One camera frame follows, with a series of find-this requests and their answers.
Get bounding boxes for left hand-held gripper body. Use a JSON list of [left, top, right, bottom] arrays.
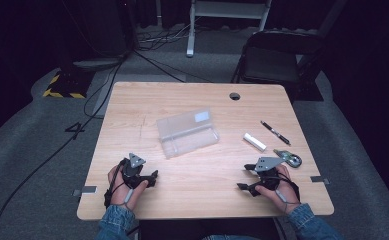
[[121, 152, 150, 190]]

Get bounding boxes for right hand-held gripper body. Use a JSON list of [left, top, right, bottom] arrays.
[[253, 156, 287, 193]]

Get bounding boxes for translucent plastic pencil case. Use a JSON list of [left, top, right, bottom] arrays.
[[155, 106, 221, 160]]

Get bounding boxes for person's left hand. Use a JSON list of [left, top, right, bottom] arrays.
[[107, 164, 149, 212]]

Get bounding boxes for person's right hand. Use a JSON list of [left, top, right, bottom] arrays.
[[254, 164, 301, 215]]

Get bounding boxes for green grey correction tape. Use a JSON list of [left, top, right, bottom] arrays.
[[272, 148, 303, 169]]

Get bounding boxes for white eraser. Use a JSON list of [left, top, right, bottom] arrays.
[[242, 132, 268, 152]]

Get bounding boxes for black pen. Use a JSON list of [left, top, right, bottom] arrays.
[[260, 120, 292, 147]]

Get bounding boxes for grey tape strip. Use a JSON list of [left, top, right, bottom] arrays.
[[72, 185, 98, 197], [309, 175, 331, 186]]

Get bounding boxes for person's denim legs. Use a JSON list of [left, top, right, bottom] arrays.
[[200, 234, 260, 240]]

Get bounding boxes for black folding chair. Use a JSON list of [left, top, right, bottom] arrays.
[[230, 29, 327, 102]]

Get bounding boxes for black yellow striped base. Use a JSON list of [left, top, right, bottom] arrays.
[[42, 67, 95, 100]]

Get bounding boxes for white metal stand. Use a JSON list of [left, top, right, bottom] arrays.
[[185, 0, 274, 59]]

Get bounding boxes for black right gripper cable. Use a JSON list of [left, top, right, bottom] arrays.
[[280, 178, 302, 204]]

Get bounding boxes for looped black floor cable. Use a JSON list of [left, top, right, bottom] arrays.
[[82, 63, 123, 120]]

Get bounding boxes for long black floor cable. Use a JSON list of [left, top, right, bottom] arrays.
[[0, 56, 127, 240]]

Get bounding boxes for thin black floor cable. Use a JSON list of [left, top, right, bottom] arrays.
[[132, 49, 214, 84]]

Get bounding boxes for bundle of floor cables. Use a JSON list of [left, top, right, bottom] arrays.
[[135, 22, 200, 52]]

